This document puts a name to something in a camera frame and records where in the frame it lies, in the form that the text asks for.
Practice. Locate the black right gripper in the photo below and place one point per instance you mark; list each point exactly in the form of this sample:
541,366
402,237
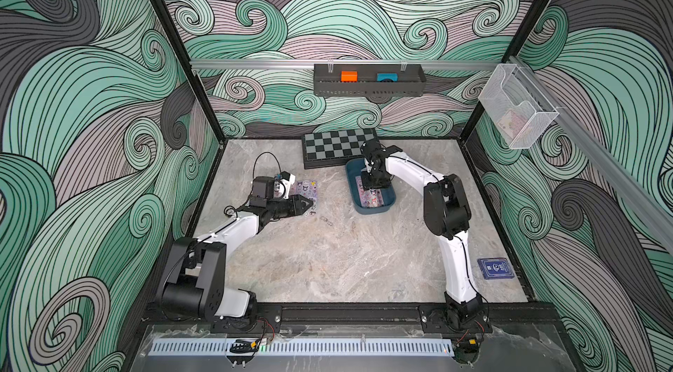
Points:
370,183

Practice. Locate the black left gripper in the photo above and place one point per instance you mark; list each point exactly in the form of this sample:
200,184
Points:
294,207

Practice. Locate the lilac small sticker sheet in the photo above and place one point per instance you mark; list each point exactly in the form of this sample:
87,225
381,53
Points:
305,188

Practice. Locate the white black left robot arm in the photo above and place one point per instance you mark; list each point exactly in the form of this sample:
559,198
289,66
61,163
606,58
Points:
193,282

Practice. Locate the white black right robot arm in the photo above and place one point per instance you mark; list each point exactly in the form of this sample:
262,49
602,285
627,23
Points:
446,214

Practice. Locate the teal plastic storage box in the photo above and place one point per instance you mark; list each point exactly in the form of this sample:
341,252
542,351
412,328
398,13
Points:
353,169

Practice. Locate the black grey chessboard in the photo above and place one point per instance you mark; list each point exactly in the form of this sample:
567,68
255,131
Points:
334,148

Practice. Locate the teal block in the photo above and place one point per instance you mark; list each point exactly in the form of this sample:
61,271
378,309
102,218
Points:
386,77

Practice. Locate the orange block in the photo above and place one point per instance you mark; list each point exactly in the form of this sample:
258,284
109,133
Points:
349,76

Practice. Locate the blue card pack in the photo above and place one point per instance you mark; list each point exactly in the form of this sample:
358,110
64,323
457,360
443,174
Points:
496,268

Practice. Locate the black wall shelf tray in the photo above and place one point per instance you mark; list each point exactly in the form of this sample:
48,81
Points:
326,80

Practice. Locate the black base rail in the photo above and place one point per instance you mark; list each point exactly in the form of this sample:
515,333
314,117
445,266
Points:
294,318

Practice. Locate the white slotted cable duct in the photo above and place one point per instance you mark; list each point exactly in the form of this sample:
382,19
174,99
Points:
308,347

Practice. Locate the aluminium rail back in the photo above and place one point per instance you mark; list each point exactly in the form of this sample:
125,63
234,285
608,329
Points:
307,64

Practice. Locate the aluminium rail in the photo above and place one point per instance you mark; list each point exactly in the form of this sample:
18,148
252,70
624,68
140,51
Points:
644,206
307,64

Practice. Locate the clear acrylic wall holder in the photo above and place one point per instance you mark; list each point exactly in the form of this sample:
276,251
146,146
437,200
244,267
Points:
517,104

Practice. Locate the aluminium rail right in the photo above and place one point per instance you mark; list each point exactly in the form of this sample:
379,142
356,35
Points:
644,206

